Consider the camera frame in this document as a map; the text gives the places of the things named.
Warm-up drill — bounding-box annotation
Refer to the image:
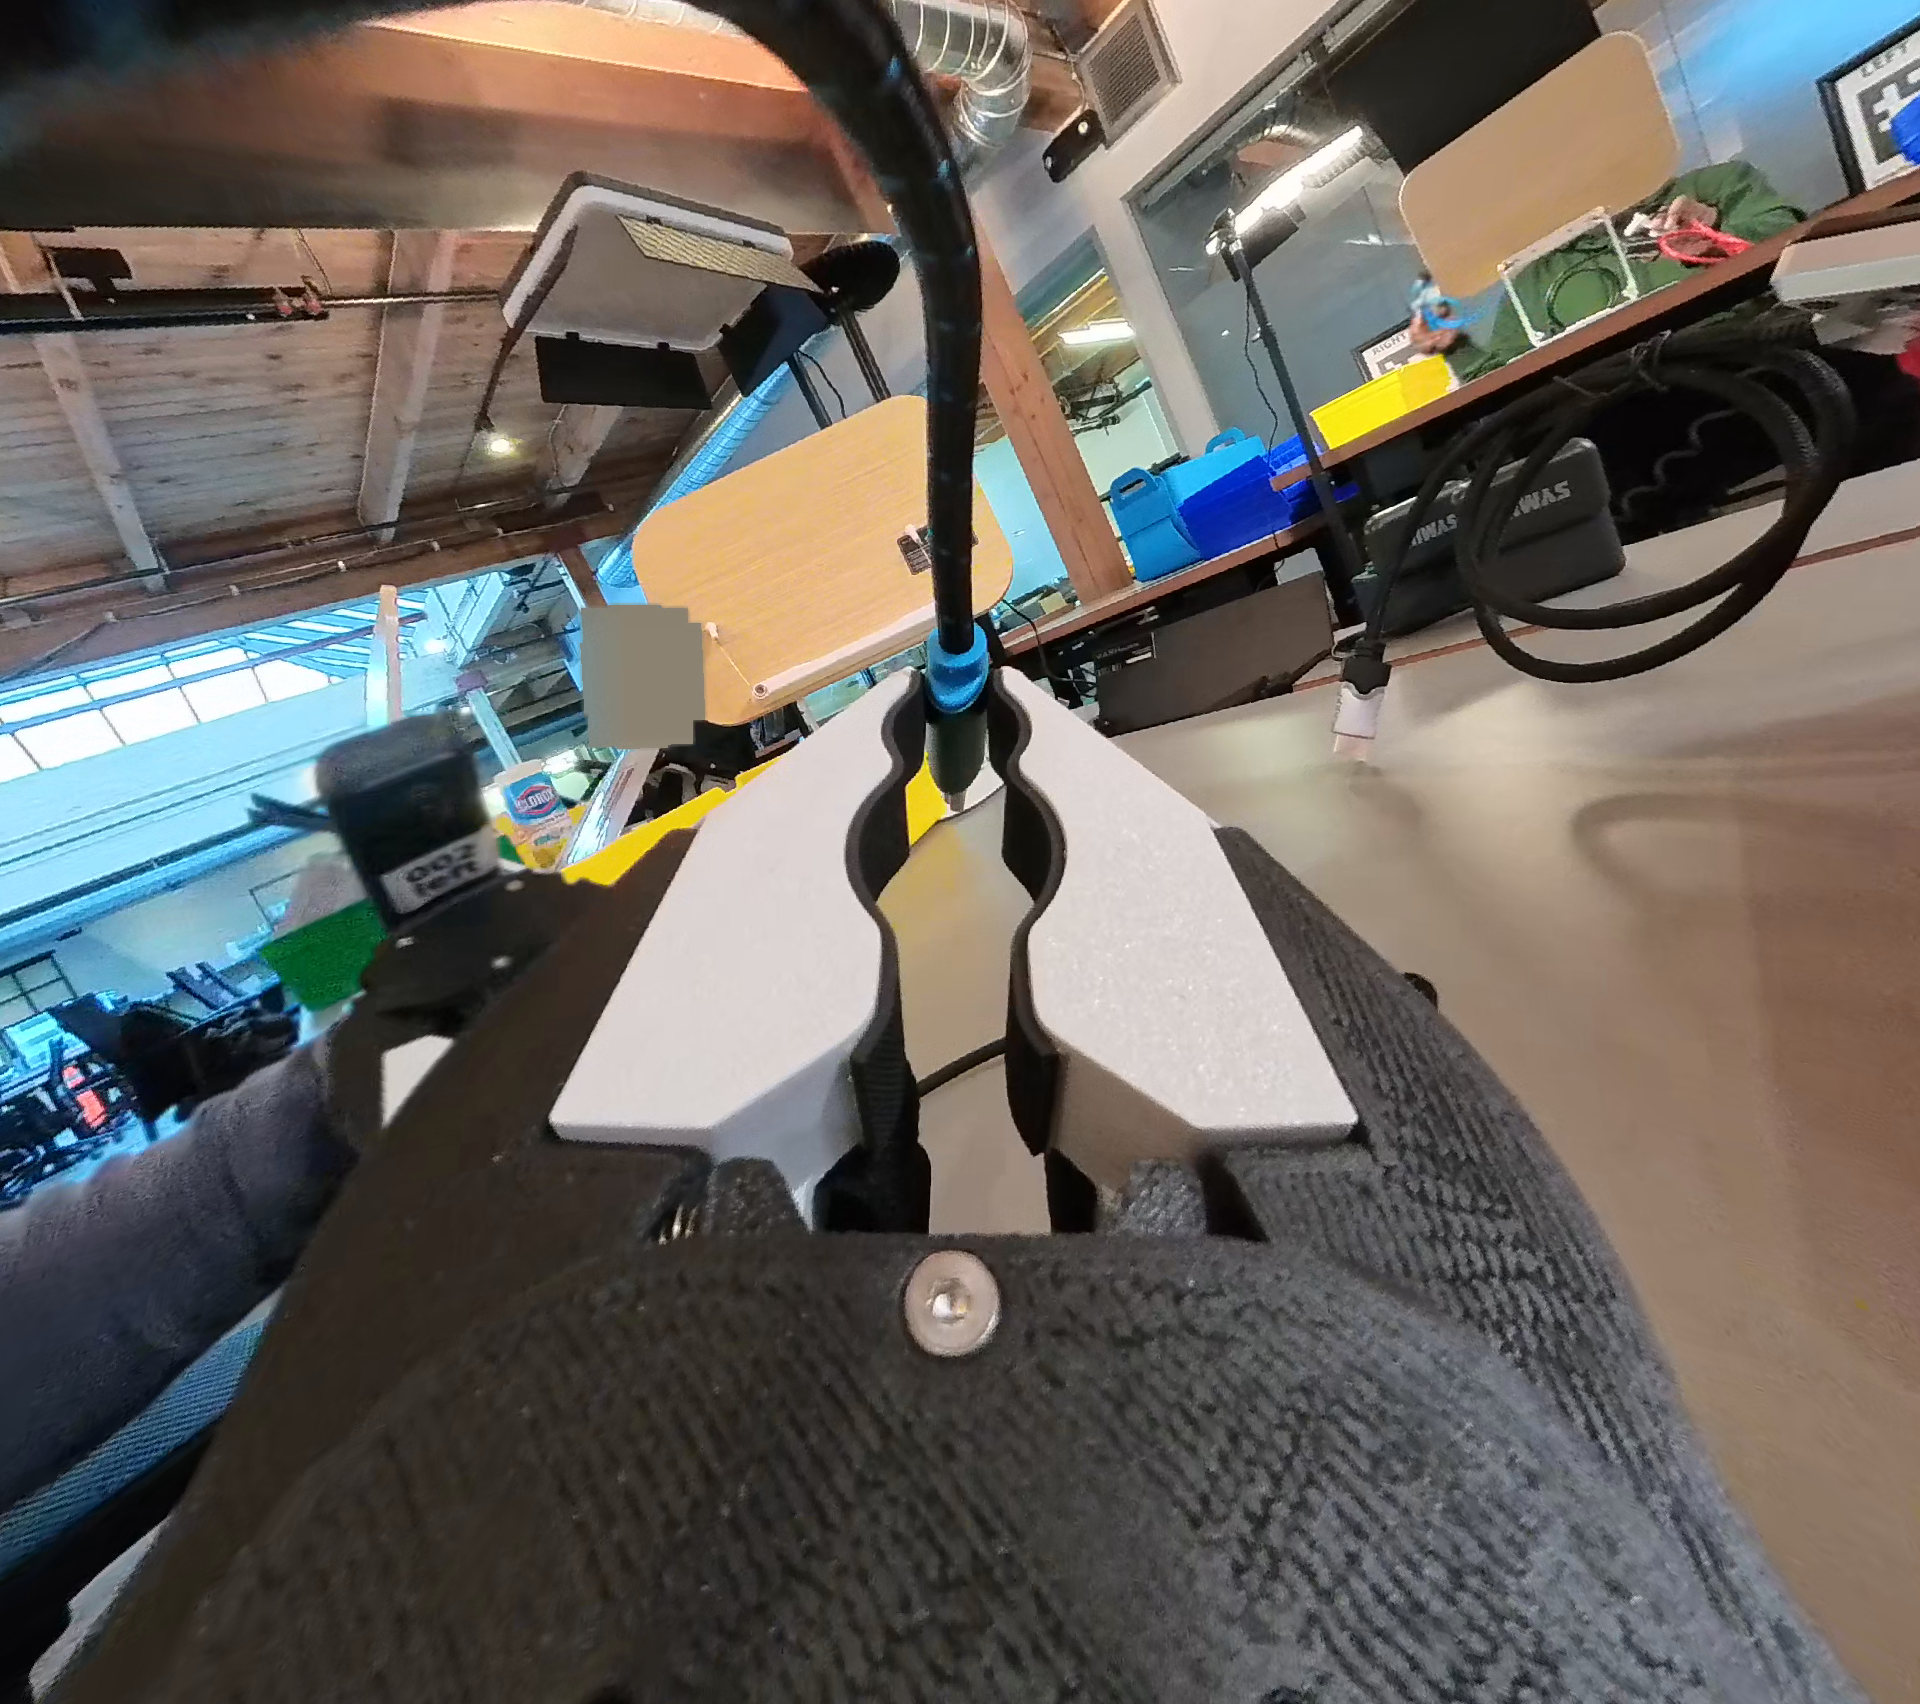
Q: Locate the plain wooden board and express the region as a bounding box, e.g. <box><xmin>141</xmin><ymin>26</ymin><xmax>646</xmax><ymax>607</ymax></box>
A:
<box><xmin>1395</xmin><ymin>31</ymin><xmax>1683</xmax><ymax>300</ymax></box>

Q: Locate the disinfecting wipes canister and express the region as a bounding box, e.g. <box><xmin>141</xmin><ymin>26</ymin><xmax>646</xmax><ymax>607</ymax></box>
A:
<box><xmin>492</xmin><ymin>758</ymin><xmax>583</xmax><ymax>871</ymax></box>

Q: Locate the white led light panel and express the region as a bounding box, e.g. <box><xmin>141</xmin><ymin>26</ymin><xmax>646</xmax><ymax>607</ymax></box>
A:
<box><xmin>501</xmin><ymin>171</ymin><xmax>801</xmax><ymax>356</ymax></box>

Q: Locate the black hdmi cable silver plug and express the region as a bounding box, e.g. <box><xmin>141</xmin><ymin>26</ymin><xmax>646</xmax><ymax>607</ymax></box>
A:
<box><xmin>1332</xmin><ymin>345</ymin><xmax>1866</xmax><ymax>769</ymax></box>

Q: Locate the grey box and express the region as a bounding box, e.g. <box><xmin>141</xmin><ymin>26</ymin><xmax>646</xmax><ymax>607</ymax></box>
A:
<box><xmin>1767</xmin><ymin>230</ymin><xmax>1920</xmax><ymax>354</ymax></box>

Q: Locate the green storage bin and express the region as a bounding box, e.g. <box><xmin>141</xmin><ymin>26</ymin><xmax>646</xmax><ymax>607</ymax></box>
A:
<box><xmin>260</xmin><ymin>900</ymin><xmax>397</xmax><ymax>1014</ymax></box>

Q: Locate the long wooden workbench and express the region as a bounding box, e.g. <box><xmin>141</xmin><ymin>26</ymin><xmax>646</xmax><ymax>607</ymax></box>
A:
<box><xmin>1268</xmin><ymin>177</ymin><xmax>1920</xmax><ymax>495</ymax></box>

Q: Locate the white wire rack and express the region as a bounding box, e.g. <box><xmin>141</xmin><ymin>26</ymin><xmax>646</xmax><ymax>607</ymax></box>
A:
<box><xmin>1497</xmin><ymin>211</ymin><xmax>1627</xmax><ymax>345</ymax></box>

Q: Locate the wooden board with label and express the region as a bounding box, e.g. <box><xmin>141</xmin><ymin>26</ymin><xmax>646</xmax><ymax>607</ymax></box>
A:
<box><xmin>630</xmin><ymin>392</ymin><xmax>1019</xmax><ymax>728</ymax></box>

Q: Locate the black braided hdmi cable blue plug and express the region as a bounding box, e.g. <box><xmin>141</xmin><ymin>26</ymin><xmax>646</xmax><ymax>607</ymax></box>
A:
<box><xmin>0</xmin><ymin>0</ymin><xmax>1002</xmax><ymax>819</ymax></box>

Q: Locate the thin black cable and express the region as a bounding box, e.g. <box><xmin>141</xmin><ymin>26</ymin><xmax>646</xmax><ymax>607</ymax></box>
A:
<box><xmin>912</xmin><ymin>1039</ymin><xmax>1010</xmax><ymax>1106</ymax></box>

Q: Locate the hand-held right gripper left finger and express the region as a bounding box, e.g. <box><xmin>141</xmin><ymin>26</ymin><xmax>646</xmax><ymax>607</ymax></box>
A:
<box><xmin>551</xmin><ymin>666</ymin><xmax>937</xmax><ymax>1237</ymax></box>

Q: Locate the blue tote with handle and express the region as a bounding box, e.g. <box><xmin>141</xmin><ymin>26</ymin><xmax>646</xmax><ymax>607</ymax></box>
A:
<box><xmin>1106</xmin><ymin>467</ymin><xmax>1207</xmax><ymax>585</ymax></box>

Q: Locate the person's left forearm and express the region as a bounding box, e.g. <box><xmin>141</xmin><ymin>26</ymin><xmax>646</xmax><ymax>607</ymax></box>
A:
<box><xmin>0</xmin><ymin>1036</ymin><xmax>357</xmax><ymax>1512</ymax></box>

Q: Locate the dark blue storage bin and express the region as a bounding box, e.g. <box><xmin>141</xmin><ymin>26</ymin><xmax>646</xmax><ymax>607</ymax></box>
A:
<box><xmin>1268</xmin><ymin>433</ymin><xmax>1363</xmax><ymax>510</ymax></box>

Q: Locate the yellow storage bin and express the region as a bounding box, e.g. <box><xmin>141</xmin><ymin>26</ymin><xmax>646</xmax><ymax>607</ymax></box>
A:
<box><xmin>1311</xmin><ymin>356</ymin><xmax>1460</xmax><ymax>456</ymax></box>

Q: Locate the black box under light panel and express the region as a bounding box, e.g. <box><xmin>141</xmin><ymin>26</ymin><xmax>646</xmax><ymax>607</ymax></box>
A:
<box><xmin>534</xmin><ymin>331</ymin><xmax>733</xmax><ymax>415</ymax></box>

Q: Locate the grey vent grille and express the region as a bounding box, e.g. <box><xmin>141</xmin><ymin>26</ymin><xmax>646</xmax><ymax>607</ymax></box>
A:
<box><xmin>1071</xmin><ymin>0</ymin><xmax>1185</xmax><ymax>150</ymax></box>

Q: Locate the blue grey fabric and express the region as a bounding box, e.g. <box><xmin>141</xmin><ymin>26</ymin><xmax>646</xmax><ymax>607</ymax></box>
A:
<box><xmin>0</xmin><ymin>1326</ymin><xmax>266</xmax><ymax>1591</ymax></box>

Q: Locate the black office chair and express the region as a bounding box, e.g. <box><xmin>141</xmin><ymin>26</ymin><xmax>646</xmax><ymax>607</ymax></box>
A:
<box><xmin>0</xmin><ymin>991</ymin><xmax>307</xmax><ymax>1206</ymax></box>

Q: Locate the silver ventilation duct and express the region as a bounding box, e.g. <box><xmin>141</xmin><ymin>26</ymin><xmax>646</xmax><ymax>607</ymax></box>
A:
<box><xmin>585</xmin><ymin>0</ymin><xmax>1040</xmax><ymax>165</ymax></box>

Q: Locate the black tool case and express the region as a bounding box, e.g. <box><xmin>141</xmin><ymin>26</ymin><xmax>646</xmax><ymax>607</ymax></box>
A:
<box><xmin>1363</xmin><ymin>434</ymin><xmax>1632</xmax><ymax>631</ymax></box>

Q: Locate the light blue storage bin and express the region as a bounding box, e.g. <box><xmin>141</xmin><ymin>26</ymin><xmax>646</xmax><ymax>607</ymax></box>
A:
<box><xmin>1182</xmin><ymin>428</ymin><xmax>1297</xmax><ymax>555</ymax></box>

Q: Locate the black light stand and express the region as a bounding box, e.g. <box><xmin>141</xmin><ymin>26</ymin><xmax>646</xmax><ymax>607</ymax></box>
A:
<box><xmin>1207</xmin><ymin>205</ymin><xmax>1370</xmax><ymax>631</ymax></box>

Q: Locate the black roller blind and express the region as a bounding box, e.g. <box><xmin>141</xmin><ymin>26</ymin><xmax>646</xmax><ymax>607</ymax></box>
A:
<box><xmin>1327</xmin><ymin>0</ymin><xmax>1605</xmax><ymax>171</ymax></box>

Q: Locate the black panel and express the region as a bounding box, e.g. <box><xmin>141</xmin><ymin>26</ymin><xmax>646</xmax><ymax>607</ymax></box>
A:
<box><xmin>1092</xmin><ymin>570</ymin><xmax>1340</xmax><ymax>740</ymax></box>

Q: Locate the large framed tag print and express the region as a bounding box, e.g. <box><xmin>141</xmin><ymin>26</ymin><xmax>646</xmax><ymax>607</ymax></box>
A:
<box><xmin>1813</xmin><ymin>15</ymin><xmax>1920</xmax><ymax>195</ymax></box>

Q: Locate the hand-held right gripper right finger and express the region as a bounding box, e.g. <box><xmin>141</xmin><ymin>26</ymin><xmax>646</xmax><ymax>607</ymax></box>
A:
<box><xmin>996</xmin><ymin>666</ymin><xmax>1363</xmax><ymax>1237</ymax></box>

